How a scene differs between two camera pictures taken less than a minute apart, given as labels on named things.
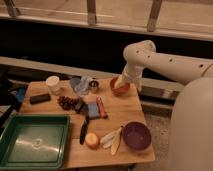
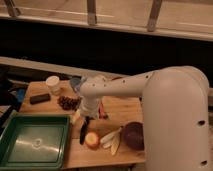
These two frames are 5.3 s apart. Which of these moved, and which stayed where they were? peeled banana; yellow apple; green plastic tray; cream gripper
Moved: cream gripper
Stayed: peeled banana; yellow apple; green plastic tray
